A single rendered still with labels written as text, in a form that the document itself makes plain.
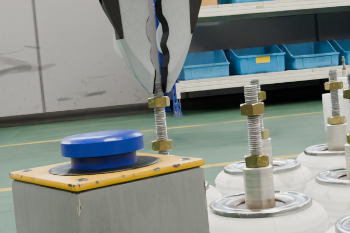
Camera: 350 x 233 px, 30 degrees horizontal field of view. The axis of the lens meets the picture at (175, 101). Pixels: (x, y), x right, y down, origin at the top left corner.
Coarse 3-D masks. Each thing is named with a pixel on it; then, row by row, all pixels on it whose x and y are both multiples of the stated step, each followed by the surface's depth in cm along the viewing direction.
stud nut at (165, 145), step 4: (156, 140) 58; (164, 140) 57; (168, 140) 57; (172, 140) 58; (152, 144) 57; (156, 144) 57; (160, 144) 57; (164, 144) 57; (168, 144) 57; (172, 144) 58; (152, 148) 57; (156, 148) 57; (160, 148) 57; (164, 148) 57; (168, 148) 57; (172, 148) 58
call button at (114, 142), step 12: (96, 132) 33; (108, 132) 32; (120, 132) 31; (132, 132) 31; (60, 144) 31; (72, 144) 30; (84, 144) 30; (96, 144) 30; (108, 144) 30; (120, 144) 30; (132, 144) 30; (72, 156) 30; (84, 156) 30; (96, 156) 30; (108, 156) 30; (120, 156) 30; (132, 156) 31; (72, 168) 31; (84, 168) 30; (96, 168) 30; (108, 168) 30
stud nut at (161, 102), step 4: (164, 96) 58; (148, 100) 57; (152, 100) 57; (156, 100) 56; (160, 100) 57; (164, 100) 57; (168, 100) 57; (148, 104) 57; (152, 104) 57; (156, 104) 56; (160, 104) 57; (164, 104) 57; (168, 104) 57
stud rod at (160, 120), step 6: (156, 84) 57; (156, 90) 57; (162, 90) 57; (156, 96) 57; (162, 96) 57; (156, 108) 57; (162, 108) 57; (156, 114) 57; (162, 114) 57; (156, 120) 57; (162, 120) 57; (156, 126) 57; (162, 126) 57; (156, 132) 57; (162, 132) 57; (162, 138) 57
